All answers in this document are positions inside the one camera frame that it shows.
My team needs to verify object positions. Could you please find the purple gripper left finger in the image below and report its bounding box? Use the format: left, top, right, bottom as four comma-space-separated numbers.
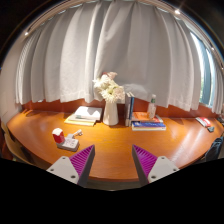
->
47, 145, 95, 187

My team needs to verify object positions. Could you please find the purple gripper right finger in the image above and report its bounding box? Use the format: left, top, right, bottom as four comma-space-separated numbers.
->
132, 145, 179, 186

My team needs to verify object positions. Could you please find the red and white charger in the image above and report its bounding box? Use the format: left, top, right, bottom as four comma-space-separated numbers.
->
52, 128, 65, 144

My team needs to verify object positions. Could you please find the blue flat book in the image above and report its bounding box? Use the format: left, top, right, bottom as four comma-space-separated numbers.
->
132, 121, 166, 131

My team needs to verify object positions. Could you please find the yellow book under stack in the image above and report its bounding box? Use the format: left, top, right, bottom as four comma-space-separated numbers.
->
65, 114, 96, 126

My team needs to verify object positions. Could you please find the orange flat book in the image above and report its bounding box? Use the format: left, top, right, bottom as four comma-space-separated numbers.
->
132, 112, 163, 123

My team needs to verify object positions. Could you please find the white book on stack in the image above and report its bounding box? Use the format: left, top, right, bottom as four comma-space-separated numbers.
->
74, 106, 102, 120

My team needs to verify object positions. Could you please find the clear plastic bottle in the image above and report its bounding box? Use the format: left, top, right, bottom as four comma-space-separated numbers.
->
148, 94, 156, 119

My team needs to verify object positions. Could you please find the white ceramic vase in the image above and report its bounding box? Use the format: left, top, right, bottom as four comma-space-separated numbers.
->
103, 102, 118, 126

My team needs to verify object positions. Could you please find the dark chair at right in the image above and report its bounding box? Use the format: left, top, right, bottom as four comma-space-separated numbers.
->
205, 136, 224, 162

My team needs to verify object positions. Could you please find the upright blue book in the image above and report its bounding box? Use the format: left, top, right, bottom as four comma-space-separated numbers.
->
128, 92, 135, 127

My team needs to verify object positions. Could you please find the small grey object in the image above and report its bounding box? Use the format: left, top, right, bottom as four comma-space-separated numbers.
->
207, 126, 215, 132

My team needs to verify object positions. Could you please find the upright grey book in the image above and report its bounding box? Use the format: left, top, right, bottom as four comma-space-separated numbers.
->
124, 92, 131, 126

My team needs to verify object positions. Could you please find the white flower bouquet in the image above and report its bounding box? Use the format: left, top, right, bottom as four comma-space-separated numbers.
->
93, 72, 125, 103

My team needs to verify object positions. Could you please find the white curtain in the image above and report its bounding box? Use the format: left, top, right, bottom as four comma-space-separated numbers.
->
14, 0, 224, 115

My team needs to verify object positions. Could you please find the window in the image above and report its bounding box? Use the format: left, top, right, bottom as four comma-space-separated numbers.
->
191, 34, 215, 107

